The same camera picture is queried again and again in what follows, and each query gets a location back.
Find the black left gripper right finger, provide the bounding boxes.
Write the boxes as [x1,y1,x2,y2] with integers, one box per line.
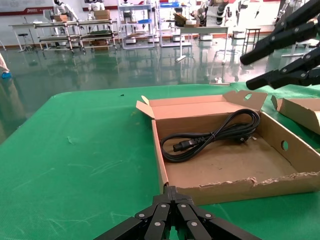
[172,186,262,240]

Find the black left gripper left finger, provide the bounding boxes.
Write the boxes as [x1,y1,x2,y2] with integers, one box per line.
[94,186,174,240]

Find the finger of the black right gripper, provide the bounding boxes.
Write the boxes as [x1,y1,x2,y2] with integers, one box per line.
[239,0,320,66]
[246,46,320,91]

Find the black power cable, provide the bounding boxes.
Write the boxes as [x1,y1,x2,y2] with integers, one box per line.
[159,109,261,164]

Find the larger open cardboard box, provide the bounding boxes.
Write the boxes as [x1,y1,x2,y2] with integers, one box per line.
[270,94,320,136]

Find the smaller open cardboard box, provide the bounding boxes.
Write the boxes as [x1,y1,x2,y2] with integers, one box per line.
[135,90,320,207]

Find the cardboard box on rack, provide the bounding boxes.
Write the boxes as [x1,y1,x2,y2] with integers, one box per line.
[93,9,111,21]

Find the black metal stand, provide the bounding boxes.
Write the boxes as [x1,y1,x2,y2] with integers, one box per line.
[241,27,261,70]

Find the grey table white legs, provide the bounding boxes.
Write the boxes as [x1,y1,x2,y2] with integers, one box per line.
[174,25,230,65]

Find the green table cloth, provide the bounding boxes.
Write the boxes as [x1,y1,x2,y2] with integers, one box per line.
[0,81,320,240]

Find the white metal shelf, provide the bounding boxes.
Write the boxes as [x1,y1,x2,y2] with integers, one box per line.
[157,1,193,48]

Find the white shelf with blue bin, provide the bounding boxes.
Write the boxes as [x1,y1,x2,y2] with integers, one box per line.
[117,3,156,50]

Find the metal tube rack shelf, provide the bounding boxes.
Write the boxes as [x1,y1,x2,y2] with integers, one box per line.
[33,19,120,55]

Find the white humanoid robot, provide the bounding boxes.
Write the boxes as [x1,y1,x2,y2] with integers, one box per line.
[83,0,106,21]
[53,0,79,23]

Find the person in beige trousers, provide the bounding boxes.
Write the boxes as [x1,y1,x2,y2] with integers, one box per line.
[0,53,13,80]

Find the black round stool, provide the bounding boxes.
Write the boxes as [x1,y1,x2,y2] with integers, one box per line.
[17,33,35,53]

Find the white work table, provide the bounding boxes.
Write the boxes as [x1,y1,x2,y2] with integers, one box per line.
[8,22,37,53]

